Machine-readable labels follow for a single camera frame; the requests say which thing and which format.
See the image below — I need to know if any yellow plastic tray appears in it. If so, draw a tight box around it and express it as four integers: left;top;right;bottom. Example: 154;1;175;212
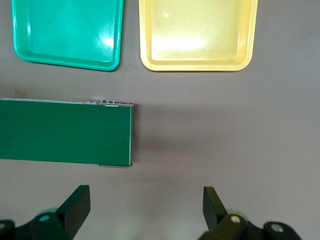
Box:
138;0;259;73

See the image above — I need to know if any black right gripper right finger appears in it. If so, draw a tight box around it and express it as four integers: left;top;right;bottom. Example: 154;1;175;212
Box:
198;186;303;240

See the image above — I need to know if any green conveyor belt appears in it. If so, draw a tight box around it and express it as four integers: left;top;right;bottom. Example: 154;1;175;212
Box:
0;97;136;169

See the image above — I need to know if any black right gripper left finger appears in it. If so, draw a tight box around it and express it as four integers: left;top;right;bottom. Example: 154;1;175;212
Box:
0;184;91;240

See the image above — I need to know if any green plastic tray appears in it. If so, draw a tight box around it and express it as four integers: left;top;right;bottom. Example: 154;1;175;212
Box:
9;0;125;72

